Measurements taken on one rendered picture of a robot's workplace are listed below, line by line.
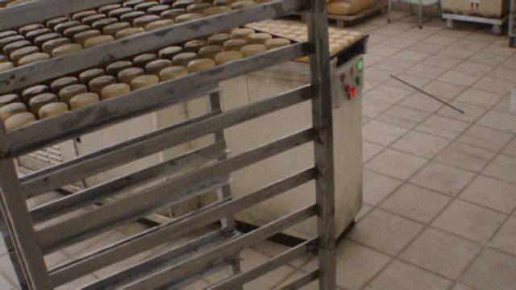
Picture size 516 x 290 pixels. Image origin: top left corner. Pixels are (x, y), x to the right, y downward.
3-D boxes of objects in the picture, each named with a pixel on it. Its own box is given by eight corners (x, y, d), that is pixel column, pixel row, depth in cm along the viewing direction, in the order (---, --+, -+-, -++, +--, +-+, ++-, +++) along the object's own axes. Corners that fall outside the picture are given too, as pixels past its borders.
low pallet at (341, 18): (262, 18, 657) (261, 9, 652) (303, 4, 710) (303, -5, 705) (351, 30, 583) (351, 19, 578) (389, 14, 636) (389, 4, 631)
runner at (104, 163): (313, 91, 119) (312, 77, 118) (322, 95, 117) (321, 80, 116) (2, 200, 89) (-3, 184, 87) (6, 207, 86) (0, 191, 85)
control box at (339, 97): (330, 107, 222) (329, 72, 216) (356, 86, 239) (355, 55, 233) (339, 109, 220) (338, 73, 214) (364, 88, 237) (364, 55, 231)
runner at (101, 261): (317, 169, 127) (316, 157, 126) (325, 174, 125) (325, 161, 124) (32, 287, 96) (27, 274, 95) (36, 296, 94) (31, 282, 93)
